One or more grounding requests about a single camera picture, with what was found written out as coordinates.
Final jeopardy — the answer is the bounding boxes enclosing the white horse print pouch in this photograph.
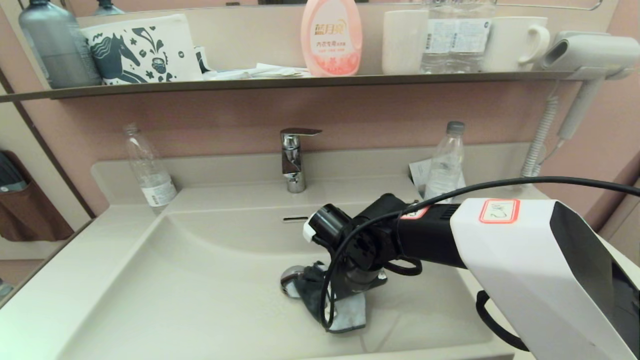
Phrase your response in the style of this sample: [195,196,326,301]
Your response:
[80,13,203,86]

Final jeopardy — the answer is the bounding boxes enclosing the white hair dryer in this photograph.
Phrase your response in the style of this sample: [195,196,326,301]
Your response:
[540,31,640,142]

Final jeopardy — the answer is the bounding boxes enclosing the grey-capped clear plastic bottle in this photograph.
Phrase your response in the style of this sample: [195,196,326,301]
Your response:
[424,120,466,203]

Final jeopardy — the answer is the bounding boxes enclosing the long brown wall shelf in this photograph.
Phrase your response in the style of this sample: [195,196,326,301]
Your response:
[0,71,576,104]

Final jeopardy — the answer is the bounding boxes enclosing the grey translucent bottle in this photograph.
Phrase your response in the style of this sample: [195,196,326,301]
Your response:
[19,0,103,90]

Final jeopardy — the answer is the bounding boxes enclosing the pink detergent bottle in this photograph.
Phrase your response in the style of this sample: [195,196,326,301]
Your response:
[300,0,363,77]

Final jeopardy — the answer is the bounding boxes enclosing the chrome drain stopper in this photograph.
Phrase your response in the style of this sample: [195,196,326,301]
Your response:
[280,265,307,298]

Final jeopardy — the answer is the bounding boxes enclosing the chrome faucet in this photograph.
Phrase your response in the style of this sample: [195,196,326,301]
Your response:
[280,128,322,194]

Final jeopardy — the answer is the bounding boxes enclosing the white handleless cup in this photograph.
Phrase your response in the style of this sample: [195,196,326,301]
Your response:
[382,10,430,76]

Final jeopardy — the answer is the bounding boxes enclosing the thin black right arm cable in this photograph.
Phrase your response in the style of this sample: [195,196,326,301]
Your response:
[319,176,640,332]

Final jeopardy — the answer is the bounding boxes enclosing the brown hanging bag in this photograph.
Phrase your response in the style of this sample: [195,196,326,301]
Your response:
[0,150,75,242]

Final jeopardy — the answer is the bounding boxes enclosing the beige sink basin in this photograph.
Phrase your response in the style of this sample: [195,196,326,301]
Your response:
[55,175,516,360]

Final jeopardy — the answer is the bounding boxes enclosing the thick black right arm hose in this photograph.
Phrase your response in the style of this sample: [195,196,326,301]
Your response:
[475,290,531,353]

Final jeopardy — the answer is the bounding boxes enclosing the small white printed pouch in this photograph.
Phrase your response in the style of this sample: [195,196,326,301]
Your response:
[194,46,213,73]

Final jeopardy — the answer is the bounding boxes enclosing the capless clear plastic bottle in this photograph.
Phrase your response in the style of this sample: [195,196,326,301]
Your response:
[123,124,178,216]

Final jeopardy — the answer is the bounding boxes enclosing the white coiled dryer cord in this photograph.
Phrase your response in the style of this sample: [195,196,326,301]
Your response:
[520,95,561,178]

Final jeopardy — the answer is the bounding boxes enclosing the light blue grey cloth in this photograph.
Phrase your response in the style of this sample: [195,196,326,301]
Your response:
[292,261,368,334]

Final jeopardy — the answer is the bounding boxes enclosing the white mug with handle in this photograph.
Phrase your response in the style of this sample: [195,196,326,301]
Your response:
[482,16,551,73]

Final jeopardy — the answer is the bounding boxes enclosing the white papers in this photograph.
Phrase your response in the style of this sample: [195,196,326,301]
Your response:
[202,62,313,80]

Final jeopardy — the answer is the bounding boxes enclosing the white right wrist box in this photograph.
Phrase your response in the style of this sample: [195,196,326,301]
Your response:
[302,212,321,244]

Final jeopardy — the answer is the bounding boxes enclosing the water bottles on shelf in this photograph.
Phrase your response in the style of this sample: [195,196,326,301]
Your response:
[421,0,460,74]

